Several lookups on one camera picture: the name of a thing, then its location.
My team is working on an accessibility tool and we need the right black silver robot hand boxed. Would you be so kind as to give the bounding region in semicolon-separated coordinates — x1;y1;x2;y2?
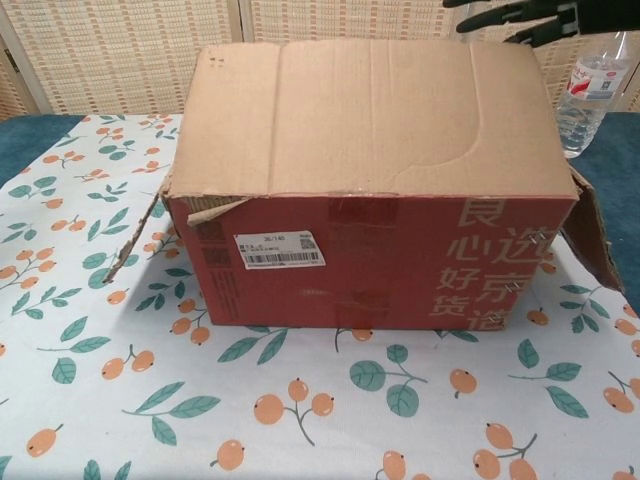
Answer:
442;0;640;49

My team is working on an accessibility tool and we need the floral print tablecloth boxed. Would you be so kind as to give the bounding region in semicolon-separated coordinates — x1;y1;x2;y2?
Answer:
0;113;640;480

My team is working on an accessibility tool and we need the cardboard box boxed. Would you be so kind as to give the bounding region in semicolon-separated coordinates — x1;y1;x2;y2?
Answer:
102;40;626;334

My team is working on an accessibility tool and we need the clear plastic water bottle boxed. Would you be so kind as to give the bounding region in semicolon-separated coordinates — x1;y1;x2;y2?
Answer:
555;27;632;160

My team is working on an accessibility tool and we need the woven bamboo folding screen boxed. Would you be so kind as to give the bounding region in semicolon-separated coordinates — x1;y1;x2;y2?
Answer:
0;0;640;122

